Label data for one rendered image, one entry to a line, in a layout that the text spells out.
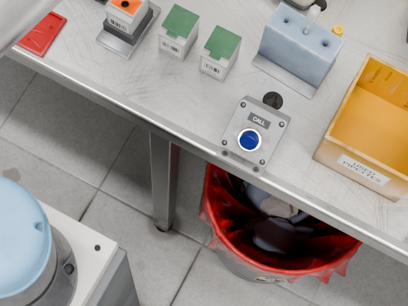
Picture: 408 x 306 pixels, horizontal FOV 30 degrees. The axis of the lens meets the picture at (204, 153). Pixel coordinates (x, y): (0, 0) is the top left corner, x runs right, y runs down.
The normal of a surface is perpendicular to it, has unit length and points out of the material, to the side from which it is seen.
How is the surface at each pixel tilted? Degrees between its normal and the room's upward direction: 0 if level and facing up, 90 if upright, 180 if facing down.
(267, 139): 30
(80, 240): 4
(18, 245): 8
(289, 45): 90
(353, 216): 0
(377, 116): 0
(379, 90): 90
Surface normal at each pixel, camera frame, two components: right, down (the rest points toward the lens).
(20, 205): 0.19, -0.28
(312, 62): -0.54, 0.79
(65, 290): 0.92, 0.22
